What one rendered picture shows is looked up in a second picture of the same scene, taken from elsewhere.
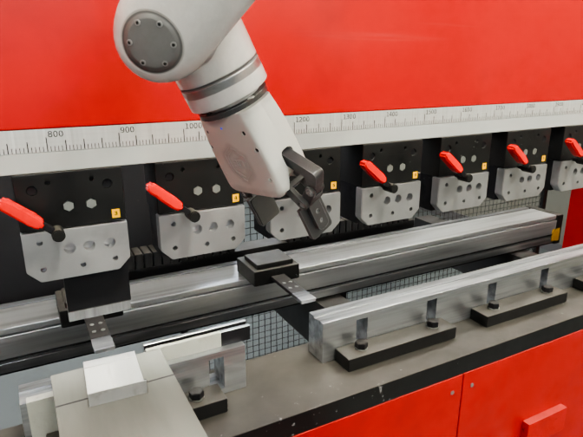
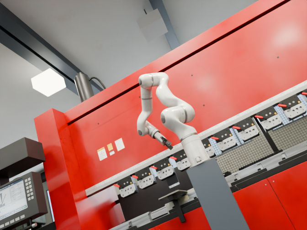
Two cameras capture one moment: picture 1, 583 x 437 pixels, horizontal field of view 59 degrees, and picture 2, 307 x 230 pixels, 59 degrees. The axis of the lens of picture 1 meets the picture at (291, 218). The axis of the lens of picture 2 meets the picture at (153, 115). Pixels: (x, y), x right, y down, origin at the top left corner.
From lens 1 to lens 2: 188 cm
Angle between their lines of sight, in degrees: 57
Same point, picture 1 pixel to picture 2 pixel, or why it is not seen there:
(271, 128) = (157, 135)
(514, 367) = (291, 172)
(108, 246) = (169, 170)
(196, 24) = (140, 128)
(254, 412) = not seen: hidden behind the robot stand
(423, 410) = (256, 191)
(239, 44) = (151, 128)
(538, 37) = (250, 90)
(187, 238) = (182, 165)
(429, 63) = (220, 112)
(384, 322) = (244, 174)
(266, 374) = not seen: hidden behind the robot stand
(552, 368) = not seen: outside the picture
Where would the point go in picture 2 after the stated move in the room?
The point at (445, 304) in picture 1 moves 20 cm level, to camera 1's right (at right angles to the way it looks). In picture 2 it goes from (265, 164) to (288, 153)
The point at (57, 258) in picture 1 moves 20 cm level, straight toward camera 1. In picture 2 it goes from (162, 175) to (153, 173)
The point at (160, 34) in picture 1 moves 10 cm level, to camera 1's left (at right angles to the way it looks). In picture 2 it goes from (139, 131) to (132, 137)
